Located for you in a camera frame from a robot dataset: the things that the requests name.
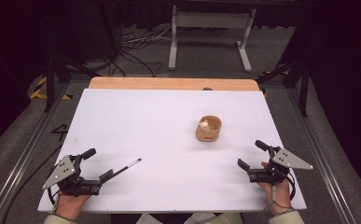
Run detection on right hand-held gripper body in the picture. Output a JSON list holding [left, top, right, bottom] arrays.
[[247, 146, 314, 185]]

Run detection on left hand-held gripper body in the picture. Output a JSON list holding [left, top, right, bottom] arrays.
[[42, 153, 104, 198]]

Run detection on black pen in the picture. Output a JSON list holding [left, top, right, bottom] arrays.
[[110, 158, 143, 179]]

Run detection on brown pen holder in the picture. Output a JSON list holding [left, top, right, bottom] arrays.
[[195, 115, 223, 143]]

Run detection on person's left hand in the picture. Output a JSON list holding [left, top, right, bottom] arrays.
[[54, 190, 92, 220]]

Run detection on person's right hand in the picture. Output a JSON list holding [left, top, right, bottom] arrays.
[[257, 161, 294, 217]]

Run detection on person's light clothing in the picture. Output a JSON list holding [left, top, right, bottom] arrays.
[[135, 212, 245, 224]]

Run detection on white board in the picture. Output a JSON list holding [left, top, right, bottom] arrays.
[[37, 88, 308, 214]]

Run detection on black tripod stand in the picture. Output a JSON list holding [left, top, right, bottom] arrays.
[[255, 46, 311, 119]]

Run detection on yellow black floor tape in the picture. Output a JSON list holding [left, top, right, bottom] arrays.
[[28, 76, 74, 101]]

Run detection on wooden table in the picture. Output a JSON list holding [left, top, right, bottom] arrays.
[[88, 76, 260, 92]]

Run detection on white metal stand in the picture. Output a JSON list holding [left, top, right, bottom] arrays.
[[167, 4, 257, 74]]

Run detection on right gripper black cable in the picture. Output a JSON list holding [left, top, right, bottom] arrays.
[[285, 171, 297, 202]]

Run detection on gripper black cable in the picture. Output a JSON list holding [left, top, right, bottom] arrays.
[[285, 171, 297, 202], [47, 186, 62, 207]]

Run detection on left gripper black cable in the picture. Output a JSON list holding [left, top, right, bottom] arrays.
[[47, 186, 62, 207]]

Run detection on aluminium floor rail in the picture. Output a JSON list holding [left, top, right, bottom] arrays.
[[0, 79, 74, 224], [284, 87, 361, 224]]

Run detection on long black cable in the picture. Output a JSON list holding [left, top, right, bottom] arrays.
[[1, 145, 62, 224]]

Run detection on bundle of floor cables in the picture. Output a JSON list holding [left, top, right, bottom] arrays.
[[111, 23, 174, 78]]

